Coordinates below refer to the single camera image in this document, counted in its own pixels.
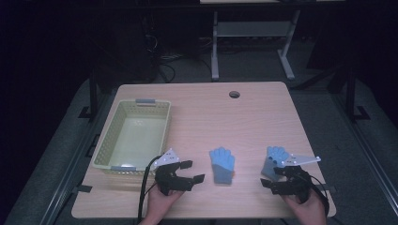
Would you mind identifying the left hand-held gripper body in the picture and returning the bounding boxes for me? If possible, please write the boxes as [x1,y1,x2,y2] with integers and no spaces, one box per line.
[152,148,194,197]

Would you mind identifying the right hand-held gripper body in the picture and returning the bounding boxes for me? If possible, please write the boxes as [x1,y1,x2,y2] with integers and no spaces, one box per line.
[270,154,322,203]

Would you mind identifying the blue knit glove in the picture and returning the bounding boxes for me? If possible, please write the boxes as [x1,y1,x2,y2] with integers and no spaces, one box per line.
[261,145,291,182]
[208,146,237,186]

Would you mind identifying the pale yellow plastic basket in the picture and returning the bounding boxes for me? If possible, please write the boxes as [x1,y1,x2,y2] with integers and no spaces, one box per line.
[92,98,173,175]

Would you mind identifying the person's left hand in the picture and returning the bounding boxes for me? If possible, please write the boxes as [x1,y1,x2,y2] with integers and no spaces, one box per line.
[140,190,184,225]

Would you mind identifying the person's right hand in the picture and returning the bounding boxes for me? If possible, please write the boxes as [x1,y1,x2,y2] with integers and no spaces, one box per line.
[283,190,328,225]

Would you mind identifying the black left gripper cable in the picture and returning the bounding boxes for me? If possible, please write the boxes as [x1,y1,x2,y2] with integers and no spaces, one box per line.
[136,155,163,225]

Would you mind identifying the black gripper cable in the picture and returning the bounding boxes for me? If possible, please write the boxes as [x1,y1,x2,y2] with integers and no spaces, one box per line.
[294,172,331,218]
[136,155,163,225]

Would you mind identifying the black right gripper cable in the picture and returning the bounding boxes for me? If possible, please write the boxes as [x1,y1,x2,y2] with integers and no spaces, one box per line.
[294,172,331,218]

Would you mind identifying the black floor cables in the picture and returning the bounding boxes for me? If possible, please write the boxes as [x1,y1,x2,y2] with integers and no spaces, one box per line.
[144,32,214,83]

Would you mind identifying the black metal post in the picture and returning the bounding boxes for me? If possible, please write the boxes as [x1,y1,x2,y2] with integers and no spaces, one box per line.
[344,67,357,124]
[88,68,99,120]

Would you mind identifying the grey metal desk frame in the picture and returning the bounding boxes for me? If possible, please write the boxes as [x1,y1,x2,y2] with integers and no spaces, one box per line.
[210,9,301,83]

